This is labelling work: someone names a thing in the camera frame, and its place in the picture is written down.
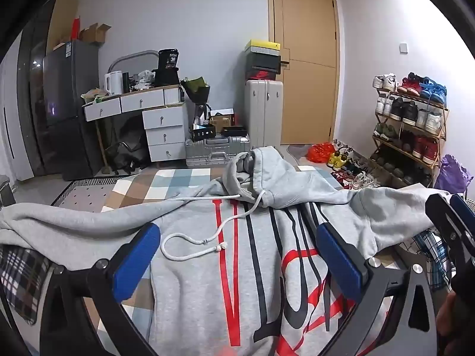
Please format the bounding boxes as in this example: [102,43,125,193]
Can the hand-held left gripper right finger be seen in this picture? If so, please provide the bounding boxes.
[315,222,440,356]

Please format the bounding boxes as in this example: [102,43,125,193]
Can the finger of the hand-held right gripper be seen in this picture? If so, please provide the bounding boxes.
[449,194,475,234]
[425,193,475,268]

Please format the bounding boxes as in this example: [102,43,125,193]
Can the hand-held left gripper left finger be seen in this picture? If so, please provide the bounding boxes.
[39,222,161,356]

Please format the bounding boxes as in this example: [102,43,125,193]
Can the grey hoodie with red print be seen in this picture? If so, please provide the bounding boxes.
[0,146,464,356]

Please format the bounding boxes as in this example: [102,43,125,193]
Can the person's right hand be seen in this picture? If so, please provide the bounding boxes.
[436,291,475,356]

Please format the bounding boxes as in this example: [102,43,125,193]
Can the blue white plaid shirt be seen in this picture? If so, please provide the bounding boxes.
[403,230,453,290]

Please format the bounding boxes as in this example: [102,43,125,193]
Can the purple bag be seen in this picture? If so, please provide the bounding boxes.
[434,154,474,195]

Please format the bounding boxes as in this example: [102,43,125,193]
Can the patterned floor rug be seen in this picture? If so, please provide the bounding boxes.
[50,176,129,212]

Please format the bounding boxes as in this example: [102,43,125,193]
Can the pile of loose shoes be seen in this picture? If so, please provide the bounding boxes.
[327,139,379,190]

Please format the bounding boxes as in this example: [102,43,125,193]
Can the wooden shoe rack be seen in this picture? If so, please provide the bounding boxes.
[371,85,449,190]

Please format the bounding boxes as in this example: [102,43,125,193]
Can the pair of yellow sneakers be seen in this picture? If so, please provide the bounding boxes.
[327,151,348,169]

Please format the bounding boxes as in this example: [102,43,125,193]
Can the shoe rack with shoes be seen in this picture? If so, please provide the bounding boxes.
[373,72,448,167]

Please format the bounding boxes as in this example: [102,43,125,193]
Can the red plastic bag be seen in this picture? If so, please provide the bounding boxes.
[307,143,335,164]

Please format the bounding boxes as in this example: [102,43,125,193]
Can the black white plaid shirt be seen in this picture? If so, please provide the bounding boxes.
[0,245,56,323]

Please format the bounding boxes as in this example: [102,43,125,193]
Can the grey door mat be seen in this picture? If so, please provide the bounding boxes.
[287,144,316,166]

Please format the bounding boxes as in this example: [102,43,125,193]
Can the white desk with drawers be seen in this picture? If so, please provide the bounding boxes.
[82,85,188,164]

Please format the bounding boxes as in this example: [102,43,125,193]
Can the silver ribbed suitcase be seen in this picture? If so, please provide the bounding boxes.
[186,137,253,167]

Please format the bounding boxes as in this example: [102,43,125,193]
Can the black box with dots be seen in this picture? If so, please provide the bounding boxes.
[191,125,216,142]

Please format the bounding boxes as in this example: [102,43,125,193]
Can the small brown box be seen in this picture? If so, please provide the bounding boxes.
[210,115,234,132]

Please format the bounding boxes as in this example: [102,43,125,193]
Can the dark grey fridge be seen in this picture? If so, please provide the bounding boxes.
[42,41,102,180]

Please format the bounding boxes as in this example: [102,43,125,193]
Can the white upright suitcase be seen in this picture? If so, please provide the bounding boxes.
[245,79,283,149]

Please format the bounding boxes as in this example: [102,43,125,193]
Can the tan wooden door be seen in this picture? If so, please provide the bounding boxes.
[267,0,341,145]

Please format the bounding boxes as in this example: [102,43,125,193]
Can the white electric kettle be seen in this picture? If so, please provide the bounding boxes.
[104,71,123,96]

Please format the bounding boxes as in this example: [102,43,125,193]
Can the black wrapped bouquet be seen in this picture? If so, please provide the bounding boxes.
[180,76,211,119]

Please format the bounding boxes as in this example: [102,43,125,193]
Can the white crumpled bag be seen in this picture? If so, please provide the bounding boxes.
[134,70,156,90]

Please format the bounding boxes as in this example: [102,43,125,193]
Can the white wardrobe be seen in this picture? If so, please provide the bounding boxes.
[0,44,35,182]

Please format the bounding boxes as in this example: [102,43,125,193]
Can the black paper bag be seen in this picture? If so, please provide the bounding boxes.
[154,49,181,88]

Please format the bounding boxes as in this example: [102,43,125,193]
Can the dark glass cabinet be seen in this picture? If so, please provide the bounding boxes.
[18,7,56,179]

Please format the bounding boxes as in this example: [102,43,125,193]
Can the black red shoe box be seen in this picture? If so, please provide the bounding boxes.
[247,69,277,81]

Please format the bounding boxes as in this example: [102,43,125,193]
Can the open brown cardboard box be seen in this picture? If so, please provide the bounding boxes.
[80,23,112,45]

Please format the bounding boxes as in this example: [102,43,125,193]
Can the large flat cardboard box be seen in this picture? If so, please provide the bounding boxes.
[46,0,80,50]

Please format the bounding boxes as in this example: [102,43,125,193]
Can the grey arched frame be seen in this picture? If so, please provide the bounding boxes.
[107,50,160,75]

